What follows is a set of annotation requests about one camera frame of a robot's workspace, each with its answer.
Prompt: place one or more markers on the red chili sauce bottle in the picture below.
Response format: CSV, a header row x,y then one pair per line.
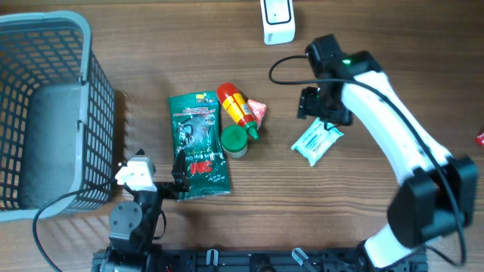
x,y
236,107

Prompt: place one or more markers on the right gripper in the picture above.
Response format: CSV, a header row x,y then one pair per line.
x,y
307,108

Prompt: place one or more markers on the red white small packet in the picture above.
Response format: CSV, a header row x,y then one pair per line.
x,y
257,110

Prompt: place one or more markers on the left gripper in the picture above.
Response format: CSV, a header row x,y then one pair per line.
x,y
178,172

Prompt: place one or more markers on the white barcode scanner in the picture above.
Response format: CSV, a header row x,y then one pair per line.
x,y
278,21

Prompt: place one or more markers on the green 3M gloves package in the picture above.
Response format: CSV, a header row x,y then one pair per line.
x,y
195,123

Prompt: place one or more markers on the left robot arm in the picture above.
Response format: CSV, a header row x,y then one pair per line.
x,y
133,223

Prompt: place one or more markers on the mint wet wipes pack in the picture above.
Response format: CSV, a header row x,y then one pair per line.
x,y
316,140

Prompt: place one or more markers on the grey plastic shopping basket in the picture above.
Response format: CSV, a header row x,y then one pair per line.
x,y
57,117

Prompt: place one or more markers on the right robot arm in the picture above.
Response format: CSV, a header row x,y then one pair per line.
x,y
437,192

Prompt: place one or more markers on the red sauce sachet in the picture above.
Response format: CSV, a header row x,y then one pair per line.
x,y
480,138

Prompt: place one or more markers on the green lid seasoning jar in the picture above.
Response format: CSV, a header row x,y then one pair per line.
x,y
234,141

